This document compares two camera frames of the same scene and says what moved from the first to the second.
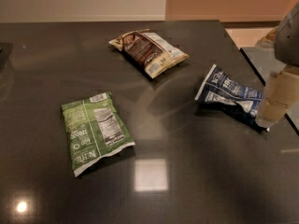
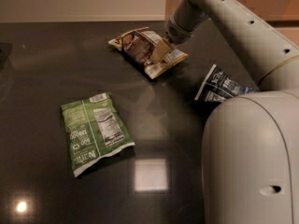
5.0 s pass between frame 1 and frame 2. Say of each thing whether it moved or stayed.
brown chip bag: stayed
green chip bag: stayed
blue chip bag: stayed
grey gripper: moved
